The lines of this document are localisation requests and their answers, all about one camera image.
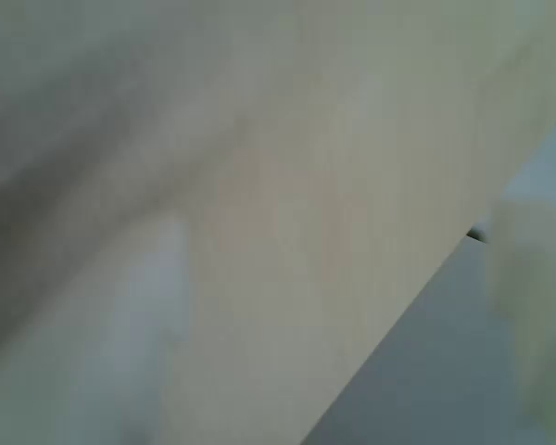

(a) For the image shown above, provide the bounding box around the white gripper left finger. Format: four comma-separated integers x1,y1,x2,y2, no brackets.
0,215,200,445

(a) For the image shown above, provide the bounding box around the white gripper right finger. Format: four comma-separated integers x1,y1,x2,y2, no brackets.
485,197,556,445

